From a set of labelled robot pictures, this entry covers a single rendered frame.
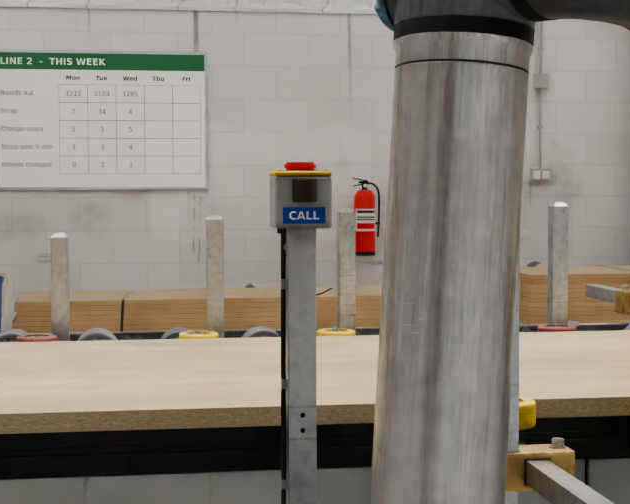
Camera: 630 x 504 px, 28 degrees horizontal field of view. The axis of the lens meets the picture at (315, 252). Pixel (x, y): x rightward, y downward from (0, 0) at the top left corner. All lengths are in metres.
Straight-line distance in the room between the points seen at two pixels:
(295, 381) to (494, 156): 0.63
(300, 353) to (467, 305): 0.59
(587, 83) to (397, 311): 8.35
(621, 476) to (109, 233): 6.97
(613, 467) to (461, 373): 0.95
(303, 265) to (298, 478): 0.27
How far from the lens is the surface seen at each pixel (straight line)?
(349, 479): 1.82
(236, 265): 8.72
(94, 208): 8.67
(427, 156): 1.00
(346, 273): 2.66
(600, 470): 1.92
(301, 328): 1.55
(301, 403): 1.57
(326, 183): 1.53
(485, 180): 1.00
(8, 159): 8.68
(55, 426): 1.73
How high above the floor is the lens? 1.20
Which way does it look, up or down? 3 degrees down
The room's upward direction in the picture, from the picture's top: straight up
